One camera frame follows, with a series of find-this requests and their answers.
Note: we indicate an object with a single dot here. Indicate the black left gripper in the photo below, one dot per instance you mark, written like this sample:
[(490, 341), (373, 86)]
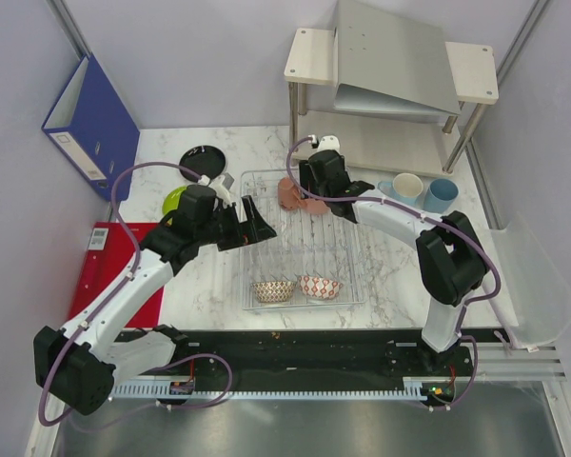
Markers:
[(258, 229)]

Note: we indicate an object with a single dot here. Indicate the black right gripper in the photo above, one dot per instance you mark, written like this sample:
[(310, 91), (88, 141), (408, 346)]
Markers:
[(305, 175)]

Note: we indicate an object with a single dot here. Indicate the light blue ceramic mug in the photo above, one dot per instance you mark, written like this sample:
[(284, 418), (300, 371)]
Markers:
[(405, 188)]

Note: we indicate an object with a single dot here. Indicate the lime green plate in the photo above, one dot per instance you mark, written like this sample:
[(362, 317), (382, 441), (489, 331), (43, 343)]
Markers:
[(171, 201)]

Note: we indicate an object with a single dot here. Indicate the black plate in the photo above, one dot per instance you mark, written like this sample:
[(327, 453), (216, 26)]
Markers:
[(202, 160)]

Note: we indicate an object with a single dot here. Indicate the light blue tumbler cup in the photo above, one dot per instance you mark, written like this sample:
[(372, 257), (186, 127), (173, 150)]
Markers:
[(440, 195)]

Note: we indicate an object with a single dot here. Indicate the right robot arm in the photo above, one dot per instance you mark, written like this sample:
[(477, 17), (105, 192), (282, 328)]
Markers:
[(451, 258)]

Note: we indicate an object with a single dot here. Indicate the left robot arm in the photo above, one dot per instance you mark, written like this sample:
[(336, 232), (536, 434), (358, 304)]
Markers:
[(82, 362)]

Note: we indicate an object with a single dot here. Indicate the pink tumbler cup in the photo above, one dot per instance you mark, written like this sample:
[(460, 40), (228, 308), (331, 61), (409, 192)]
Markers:
[(314, 206)]

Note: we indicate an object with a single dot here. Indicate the pink dotted mug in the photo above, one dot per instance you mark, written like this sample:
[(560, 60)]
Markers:
[(289, 197)]

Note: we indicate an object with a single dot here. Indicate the brown patterned bowl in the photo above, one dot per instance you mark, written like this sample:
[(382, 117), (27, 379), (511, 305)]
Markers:
[(273, 292)]

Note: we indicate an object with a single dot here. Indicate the blue and red patterned bowl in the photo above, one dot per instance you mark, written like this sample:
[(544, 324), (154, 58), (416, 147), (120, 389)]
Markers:
[(319, 288)]

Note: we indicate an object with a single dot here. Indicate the white two-tier shelf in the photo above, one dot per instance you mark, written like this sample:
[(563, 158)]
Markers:
[(380, 131)]

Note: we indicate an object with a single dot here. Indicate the grey metal sheet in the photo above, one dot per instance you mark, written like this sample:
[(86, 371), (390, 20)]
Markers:
[(387, 64)]

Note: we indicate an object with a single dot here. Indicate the red folder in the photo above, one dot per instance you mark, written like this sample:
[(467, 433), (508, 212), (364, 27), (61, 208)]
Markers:
[(108, 251)]

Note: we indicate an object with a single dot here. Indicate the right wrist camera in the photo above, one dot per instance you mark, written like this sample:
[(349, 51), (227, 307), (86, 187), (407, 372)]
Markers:
[(328, 142)]

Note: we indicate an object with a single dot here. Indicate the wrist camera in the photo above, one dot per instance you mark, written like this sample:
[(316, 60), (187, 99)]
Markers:
[(328, 142), (221, 185)]

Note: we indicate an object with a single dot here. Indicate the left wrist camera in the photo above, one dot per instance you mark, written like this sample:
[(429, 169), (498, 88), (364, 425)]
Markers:
[(221, 185)]

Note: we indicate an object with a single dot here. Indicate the white wire dish rack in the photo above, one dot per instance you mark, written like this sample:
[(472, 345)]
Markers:
[(314, 245)]

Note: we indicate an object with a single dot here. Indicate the blue ring binder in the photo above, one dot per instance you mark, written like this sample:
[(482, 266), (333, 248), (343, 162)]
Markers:
[(91, 126)]

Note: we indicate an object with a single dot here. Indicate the light blue cable duct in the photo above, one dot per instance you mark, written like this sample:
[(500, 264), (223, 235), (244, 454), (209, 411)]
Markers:
[(176, 389)]

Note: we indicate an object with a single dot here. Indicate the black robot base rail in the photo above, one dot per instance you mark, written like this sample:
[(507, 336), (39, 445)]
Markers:
[(312, 358)]

